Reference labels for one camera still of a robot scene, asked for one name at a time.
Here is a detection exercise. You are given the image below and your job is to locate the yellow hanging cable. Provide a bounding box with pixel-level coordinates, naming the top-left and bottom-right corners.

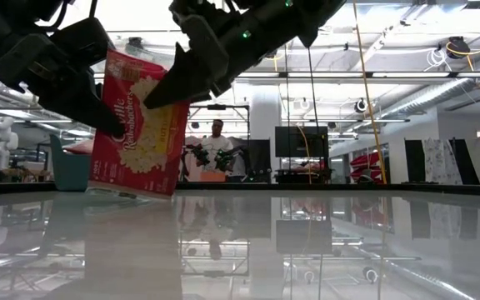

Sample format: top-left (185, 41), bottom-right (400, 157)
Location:
top-left (352, 0), bottom-right (389, 185)
top-left (296, 124), bottom-right (313, 185)

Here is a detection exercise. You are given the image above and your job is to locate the black monitor screen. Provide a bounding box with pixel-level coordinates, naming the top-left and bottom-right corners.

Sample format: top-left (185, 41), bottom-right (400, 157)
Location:
top-left (274, 126), bottom-right (329, 158)

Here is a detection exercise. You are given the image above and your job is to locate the white humanoid robot figure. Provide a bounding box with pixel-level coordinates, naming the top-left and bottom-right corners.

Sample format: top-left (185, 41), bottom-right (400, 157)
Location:
top-left (0, 116), bottom-right (19, 171)

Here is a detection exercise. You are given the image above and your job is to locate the white patterned cloth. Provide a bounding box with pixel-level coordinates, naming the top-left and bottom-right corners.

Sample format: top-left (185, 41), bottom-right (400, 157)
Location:
top-left (422, 137), bottom-right (463, 186)

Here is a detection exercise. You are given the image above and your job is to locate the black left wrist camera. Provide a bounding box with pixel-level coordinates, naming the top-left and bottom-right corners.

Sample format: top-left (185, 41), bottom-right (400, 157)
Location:
top-left (50, 16), bottom-right (116, 70)

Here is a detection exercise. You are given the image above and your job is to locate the wooden workbench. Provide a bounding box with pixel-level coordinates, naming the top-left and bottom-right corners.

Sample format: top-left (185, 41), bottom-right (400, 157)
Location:
top-left (0, 141), bottom-right (52, 184)

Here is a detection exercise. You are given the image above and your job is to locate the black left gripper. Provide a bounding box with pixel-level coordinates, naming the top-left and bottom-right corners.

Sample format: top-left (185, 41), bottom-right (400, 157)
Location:
top-left (0, 35), bottom-right (127, 138)

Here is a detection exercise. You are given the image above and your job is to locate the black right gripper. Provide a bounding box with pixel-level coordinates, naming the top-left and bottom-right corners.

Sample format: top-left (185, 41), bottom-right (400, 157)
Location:
top-left (142, 0), bottom-right (308, 110)

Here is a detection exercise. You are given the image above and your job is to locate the black upright panel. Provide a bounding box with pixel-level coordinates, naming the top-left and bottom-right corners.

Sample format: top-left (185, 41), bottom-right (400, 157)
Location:
top-left (450, 138), bottom-right (480, 186)
top-left (404, 139), bottom-right (427, 184)

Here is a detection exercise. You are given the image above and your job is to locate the black equipment cart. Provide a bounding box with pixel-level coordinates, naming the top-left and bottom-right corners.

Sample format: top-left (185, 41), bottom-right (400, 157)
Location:
top-left (275, 157), bottom-right (333, 184)

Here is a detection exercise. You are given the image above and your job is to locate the teal plastic basket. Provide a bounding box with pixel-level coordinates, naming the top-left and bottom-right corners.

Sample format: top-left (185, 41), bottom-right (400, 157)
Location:
top-left (49, 133), bottom-right (93, 193)

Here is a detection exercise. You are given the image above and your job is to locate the person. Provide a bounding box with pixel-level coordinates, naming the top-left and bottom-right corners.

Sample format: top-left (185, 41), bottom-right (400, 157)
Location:
top-left (200, 118), bottom-right (236, 183)

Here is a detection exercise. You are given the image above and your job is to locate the black hanging cable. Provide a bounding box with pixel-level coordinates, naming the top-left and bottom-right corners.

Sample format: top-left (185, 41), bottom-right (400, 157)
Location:
top-left (305, 39), bottom-right (323, 185)

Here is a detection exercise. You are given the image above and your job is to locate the orange box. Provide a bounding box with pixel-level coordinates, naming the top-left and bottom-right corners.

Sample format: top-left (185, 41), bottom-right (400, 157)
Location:
top-left (200, 171), bottom-right (228, 183)

